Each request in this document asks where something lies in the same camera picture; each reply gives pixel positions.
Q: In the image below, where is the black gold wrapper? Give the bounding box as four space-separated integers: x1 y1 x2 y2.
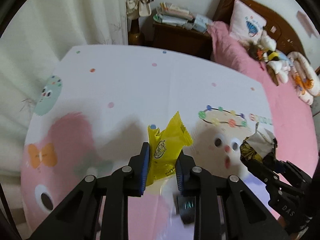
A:
240 122 275 160

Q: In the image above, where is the white printed pillow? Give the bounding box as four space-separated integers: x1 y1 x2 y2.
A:
229 0 267 42

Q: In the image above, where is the plush toy pile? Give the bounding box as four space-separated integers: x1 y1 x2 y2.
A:
247 30 292 86

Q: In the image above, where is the rolled cartoon quilt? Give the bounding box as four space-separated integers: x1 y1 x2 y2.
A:
287 51 319 106

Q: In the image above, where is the pink bed blanket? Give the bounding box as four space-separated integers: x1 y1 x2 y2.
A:
208 21 318 176

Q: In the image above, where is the stack of books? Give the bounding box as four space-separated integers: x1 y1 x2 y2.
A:
153 2 213 33

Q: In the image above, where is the cream floral curtain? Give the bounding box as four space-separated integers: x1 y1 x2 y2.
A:
0 0 130 176

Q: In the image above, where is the dark wooden nightstand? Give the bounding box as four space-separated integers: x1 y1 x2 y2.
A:
145 22 213 60

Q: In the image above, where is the cartoon printed tablecloth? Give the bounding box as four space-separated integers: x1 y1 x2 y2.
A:
21 45 272 231

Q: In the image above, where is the wooden headboard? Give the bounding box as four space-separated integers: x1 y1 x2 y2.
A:
213 0 306 56

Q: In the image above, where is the black Talopn pouch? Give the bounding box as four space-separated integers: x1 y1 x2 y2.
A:
176 195 195 225

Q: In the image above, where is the yellow snack bag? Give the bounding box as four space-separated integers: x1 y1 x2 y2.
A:
146 112 193 186

